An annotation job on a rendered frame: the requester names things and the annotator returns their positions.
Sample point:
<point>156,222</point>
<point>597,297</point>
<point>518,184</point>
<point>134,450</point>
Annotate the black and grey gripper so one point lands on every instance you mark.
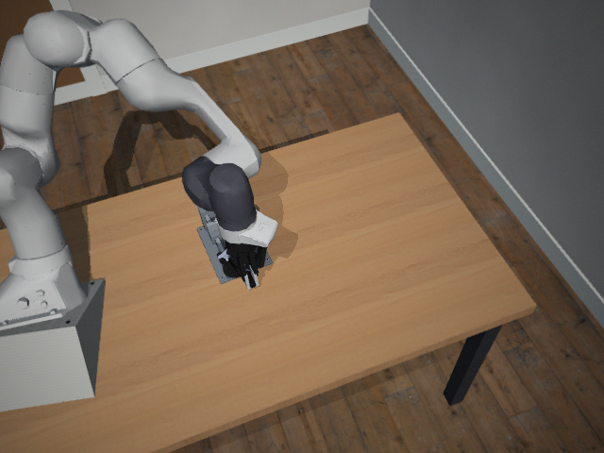
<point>238,250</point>

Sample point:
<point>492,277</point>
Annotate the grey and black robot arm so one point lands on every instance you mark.
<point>42,274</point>

